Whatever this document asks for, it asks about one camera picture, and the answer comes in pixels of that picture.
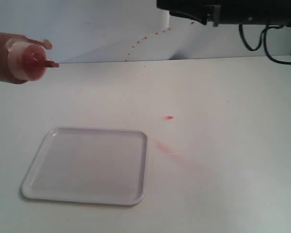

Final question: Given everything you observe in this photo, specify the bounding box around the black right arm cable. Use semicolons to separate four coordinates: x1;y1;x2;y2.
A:
238;23;291;66

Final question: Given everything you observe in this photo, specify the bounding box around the red ketchup squeeze bottle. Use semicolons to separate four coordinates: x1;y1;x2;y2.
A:
0;33;59;84

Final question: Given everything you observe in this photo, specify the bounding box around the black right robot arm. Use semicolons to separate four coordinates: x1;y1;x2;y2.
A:
156;0;291;27

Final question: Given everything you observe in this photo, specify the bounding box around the white rectangular tray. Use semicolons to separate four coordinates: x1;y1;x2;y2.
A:
21;127;147;206

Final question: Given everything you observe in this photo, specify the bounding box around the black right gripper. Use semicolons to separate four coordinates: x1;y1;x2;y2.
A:
156;0;221;27

